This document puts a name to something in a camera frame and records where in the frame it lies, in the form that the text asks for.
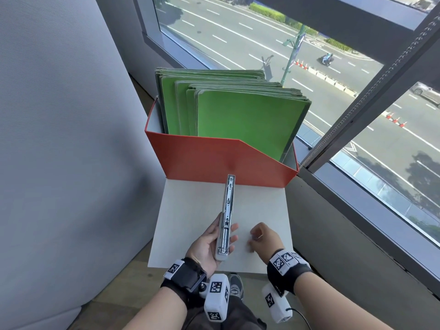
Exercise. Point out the person's left hand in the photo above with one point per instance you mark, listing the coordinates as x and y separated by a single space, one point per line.
202 245

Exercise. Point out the person's right hand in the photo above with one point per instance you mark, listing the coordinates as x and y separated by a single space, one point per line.
270 242

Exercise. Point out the person's left thumb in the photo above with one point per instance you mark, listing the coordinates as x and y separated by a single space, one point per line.
212 226

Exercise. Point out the person's right thumb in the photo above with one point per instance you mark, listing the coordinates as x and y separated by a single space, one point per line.
257 230

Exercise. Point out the person's left middle finger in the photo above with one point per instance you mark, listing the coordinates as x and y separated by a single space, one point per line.
233 239

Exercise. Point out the silver white stapler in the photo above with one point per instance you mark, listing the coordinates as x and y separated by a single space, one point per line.
227 206

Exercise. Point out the person's right forearm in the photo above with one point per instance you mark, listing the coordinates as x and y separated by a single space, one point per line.
330 302

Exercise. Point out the person's left forearm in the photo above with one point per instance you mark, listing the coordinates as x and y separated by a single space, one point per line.
158 312

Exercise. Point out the grey sneaker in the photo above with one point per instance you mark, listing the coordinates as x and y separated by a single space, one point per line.
235 286

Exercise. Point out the red file box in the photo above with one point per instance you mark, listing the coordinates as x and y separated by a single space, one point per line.
220 161

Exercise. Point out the dark grey trousers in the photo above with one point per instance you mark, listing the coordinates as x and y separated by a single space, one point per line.
237 317

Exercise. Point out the stack of green folders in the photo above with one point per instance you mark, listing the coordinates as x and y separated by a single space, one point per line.
247 116

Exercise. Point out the row of white road barriers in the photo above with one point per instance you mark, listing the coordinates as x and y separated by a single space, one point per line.
330 80

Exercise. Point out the motor scooter with rider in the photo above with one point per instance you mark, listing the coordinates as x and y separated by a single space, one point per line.
326 59

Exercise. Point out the grey fabric partition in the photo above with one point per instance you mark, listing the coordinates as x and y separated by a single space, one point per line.
51 133

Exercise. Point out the green street lamp pole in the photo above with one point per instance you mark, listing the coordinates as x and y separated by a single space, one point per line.
295 48

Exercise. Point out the silver car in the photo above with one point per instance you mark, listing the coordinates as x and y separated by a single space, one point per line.
426 92

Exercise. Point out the green roadside hedge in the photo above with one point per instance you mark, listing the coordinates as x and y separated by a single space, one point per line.
271 11

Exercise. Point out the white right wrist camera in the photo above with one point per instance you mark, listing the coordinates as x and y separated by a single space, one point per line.
275 305

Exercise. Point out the dark grey window frame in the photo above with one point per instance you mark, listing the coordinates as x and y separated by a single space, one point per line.
343 17

